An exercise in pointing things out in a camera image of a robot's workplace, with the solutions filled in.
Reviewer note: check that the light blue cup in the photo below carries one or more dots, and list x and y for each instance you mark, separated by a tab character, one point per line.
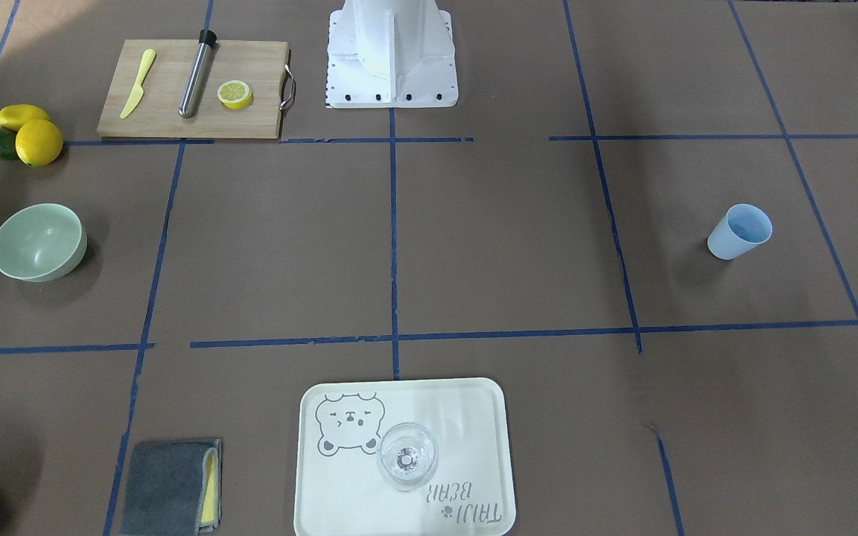
743	228

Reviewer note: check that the green bowl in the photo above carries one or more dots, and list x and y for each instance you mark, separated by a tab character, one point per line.
41	243

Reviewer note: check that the clear glass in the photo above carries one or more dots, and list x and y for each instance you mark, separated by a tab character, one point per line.
408	456

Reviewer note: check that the cream bear tray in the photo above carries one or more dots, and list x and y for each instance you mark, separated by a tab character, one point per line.
340	490

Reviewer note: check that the half lemon slice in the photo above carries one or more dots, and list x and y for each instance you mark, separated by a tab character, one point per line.
235	94

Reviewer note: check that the wooden cutting board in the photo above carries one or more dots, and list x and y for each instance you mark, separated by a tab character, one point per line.
260	64

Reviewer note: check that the steel muddler black tip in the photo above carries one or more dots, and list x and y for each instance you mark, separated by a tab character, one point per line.
198	74

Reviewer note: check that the grey yellow cloth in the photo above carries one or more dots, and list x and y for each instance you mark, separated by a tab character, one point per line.
174	488

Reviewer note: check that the yellow plastic knife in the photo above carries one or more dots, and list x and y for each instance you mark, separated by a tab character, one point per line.
137	91

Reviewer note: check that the yellow lemon round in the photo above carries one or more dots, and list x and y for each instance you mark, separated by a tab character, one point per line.
38	142

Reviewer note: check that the yellow lemon upper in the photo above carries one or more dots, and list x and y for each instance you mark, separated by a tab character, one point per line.
14	117

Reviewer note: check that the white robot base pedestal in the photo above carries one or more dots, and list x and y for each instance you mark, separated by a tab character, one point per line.
391	54

